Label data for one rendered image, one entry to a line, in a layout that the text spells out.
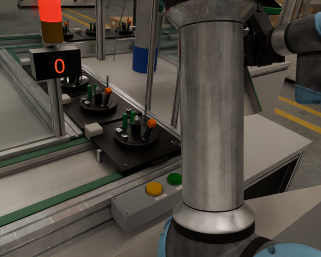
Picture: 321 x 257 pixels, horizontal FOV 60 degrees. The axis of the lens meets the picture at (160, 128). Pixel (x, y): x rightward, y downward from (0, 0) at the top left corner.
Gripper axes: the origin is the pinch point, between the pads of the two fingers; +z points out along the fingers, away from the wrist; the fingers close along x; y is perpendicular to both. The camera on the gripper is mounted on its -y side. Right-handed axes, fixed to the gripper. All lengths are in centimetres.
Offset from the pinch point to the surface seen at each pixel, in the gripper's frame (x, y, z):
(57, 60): -50, 2, 6
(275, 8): 16.1, -11.1, -4.3
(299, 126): 222, 62, 150
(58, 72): -50, 5, 7
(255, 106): 20.1, 20.4, 10.2
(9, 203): -65, 37, 5
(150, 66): -14.8, 2.1, 27.2
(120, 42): 8, -27, 129
